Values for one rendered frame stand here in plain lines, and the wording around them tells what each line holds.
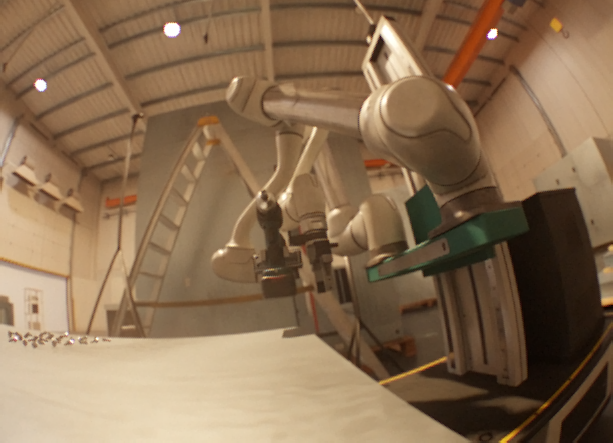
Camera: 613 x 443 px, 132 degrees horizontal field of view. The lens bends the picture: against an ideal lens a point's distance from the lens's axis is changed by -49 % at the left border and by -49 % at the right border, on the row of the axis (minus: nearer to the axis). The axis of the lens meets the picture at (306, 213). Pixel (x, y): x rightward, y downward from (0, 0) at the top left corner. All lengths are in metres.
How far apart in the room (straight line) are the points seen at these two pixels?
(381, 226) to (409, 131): 0.62
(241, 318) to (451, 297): 1.93
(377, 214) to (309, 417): 0.88
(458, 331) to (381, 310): 1.64
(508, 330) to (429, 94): 0.64
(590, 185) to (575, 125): 5.24
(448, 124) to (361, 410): 0.36
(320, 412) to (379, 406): 0.03
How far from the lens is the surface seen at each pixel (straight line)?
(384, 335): 2.61
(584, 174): 6.48
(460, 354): 1.03
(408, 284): 6.46
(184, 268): 2.69
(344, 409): 0.16
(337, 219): 1.12
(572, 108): 11.49
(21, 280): 11.67
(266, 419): 0.16
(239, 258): 0.87
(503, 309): 0.81
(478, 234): 0.55
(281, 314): 2.46
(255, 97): 0.83
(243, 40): 8.89
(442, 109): 0.40
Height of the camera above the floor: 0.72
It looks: 19 degrees up
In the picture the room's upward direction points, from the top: 10 degrees counter-clockwise
